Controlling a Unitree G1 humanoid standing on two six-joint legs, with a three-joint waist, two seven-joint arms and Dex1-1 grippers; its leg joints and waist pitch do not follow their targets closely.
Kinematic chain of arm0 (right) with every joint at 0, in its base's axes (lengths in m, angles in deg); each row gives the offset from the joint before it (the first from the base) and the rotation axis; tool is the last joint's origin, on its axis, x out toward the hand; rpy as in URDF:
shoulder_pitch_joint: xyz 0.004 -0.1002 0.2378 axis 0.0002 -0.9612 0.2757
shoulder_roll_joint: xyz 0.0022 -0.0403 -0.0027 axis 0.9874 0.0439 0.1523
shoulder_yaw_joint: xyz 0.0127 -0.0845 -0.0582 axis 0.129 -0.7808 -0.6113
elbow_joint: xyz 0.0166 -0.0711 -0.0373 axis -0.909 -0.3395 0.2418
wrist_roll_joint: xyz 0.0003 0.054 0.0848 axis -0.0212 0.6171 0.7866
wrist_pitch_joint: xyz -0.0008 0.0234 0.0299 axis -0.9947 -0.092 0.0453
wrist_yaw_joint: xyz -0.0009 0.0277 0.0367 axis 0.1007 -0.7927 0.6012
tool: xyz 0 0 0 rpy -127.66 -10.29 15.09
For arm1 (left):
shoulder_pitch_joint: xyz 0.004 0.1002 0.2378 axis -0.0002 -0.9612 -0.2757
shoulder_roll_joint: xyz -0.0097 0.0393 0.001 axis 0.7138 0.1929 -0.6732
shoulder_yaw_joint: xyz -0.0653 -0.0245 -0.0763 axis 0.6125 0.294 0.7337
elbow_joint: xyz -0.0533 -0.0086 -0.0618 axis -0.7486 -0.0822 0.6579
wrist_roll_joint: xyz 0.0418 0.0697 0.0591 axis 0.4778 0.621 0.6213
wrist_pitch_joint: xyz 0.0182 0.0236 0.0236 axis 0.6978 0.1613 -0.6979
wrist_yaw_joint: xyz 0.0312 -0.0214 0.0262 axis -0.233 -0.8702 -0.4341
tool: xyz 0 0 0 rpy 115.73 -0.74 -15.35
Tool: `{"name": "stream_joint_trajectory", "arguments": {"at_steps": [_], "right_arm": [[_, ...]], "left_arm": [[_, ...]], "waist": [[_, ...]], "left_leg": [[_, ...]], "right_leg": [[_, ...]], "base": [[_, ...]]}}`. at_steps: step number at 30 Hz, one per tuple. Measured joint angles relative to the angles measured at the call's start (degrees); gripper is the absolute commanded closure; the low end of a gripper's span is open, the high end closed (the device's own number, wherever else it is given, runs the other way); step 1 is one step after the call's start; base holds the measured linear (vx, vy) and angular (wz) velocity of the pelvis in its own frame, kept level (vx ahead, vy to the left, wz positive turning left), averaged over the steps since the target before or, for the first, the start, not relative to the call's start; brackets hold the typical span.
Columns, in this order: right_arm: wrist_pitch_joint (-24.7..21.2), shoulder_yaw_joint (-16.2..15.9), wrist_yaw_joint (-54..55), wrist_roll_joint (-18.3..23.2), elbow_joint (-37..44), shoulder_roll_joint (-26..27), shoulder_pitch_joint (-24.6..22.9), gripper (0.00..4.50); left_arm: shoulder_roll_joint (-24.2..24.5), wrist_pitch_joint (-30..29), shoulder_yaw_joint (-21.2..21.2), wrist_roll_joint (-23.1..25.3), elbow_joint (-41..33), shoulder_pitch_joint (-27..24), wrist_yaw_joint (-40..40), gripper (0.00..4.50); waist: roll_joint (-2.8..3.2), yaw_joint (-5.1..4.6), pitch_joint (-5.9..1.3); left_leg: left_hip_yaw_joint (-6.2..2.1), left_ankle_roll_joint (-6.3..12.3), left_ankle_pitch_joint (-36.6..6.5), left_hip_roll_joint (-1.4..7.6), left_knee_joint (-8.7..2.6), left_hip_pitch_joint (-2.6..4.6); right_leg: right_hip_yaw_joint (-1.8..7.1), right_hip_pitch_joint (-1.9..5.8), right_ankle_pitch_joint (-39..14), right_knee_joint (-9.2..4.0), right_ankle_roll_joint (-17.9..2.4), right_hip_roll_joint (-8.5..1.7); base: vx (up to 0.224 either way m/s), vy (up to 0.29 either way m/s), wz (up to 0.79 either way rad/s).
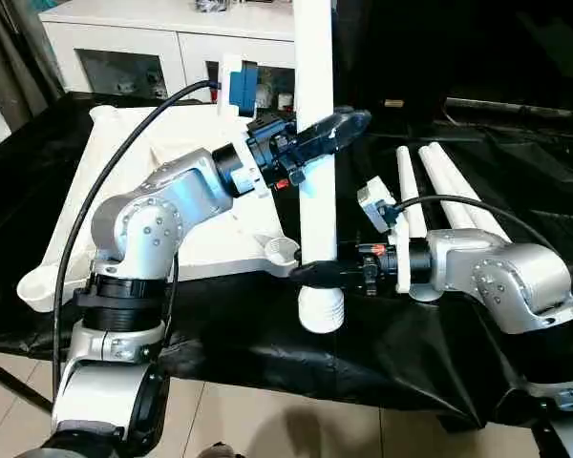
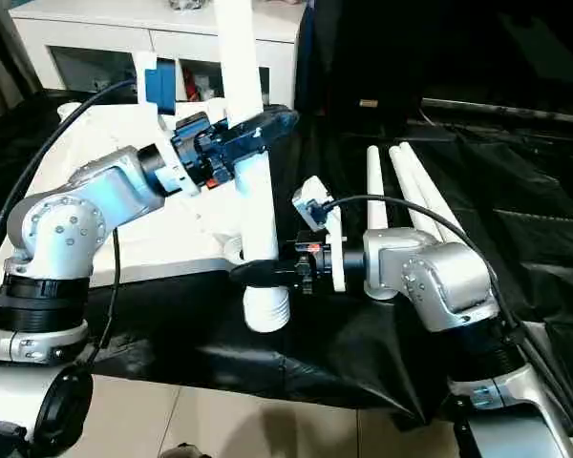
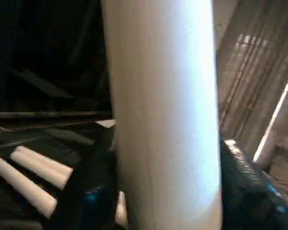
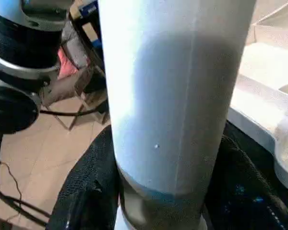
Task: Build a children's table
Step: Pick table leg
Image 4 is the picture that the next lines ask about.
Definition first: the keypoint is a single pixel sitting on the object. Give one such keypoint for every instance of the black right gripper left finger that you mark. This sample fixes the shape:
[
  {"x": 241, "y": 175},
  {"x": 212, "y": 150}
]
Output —
[{"x": 86, "y": 198}]

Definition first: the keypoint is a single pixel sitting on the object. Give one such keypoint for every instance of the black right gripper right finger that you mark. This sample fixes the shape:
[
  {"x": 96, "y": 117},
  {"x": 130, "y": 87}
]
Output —
[{"x": 242, "y": 203}]

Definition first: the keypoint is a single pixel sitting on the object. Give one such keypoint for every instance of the white plastic table leg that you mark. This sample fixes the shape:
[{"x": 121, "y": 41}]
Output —
[{"x": 170, "y": 95}]

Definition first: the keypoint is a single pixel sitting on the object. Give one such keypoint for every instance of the white plastic table top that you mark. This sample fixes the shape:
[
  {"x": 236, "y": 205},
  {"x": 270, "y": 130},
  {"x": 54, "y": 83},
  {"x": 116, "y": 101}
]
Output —
[{"x": 261, "y": 72}]

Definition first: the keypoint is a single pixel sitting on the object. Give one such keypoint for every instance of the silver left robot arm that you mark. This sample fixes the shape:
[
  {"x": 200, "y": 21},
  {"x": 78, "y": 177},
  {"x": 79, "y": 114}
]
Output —
[{"x": 14, "y": 48}]

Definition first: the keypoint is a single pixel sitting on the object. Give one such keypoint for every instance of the red cloth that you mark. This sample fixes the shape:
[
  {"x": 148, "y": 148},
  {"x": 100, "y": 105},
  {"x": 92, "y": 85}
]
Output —
[{"x": 66, "y": 64}]

